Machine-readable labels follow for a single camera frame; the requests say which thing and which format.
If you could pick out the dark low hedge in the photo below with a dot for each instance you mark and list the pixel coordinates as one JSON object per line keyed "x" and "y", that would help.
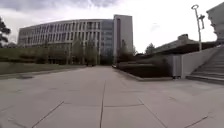
{"x": 143, "y": 68}

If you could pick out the grey stone slab pavement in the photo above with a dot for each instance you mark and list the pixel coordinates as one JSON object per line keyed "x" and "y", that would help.
{"x": 106, "y": 96}

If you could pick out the large curved grey building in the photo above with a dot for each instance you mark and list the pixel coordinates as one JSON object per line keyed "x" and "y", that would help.
{"x": 80, "y": 33}

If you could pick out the row of trees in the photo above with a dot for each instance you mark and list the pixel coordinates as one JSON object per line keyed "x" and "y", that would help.
{"x": 66, "y": 53}

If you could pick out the low building with dark roof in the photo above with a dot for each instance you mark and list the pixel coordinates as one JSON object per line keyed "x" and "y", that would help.
{"x": 180, "y": 45}

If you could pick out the grass lawn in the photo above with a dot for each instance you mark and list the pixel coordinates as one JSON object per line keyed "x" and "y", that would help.
{"x": 26, "y": 67}

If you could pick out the wide grey stone stairs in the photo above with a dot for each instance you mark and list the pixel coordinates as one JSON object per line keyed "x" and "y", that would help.
{"x": 210, "y": 68}

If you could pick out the dark tree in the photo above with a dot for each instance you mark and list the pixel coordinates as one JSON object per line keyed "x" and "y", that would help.
{"x": 3, "y": 31}

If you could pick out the grey building with horizontal bands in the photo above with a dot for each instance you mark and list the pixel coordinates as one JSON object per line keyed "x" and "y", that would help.
{"x": 217, "y": 20}

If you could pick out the pale concrete wall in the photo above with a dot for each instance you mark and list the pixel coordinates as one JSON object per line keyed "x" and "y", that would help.
{"x": 190, "y": 63}

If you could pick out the tall lamp post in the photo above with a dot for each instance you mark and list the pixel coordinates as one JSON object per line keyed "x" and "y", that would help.
{"x": 199, "y": 30}

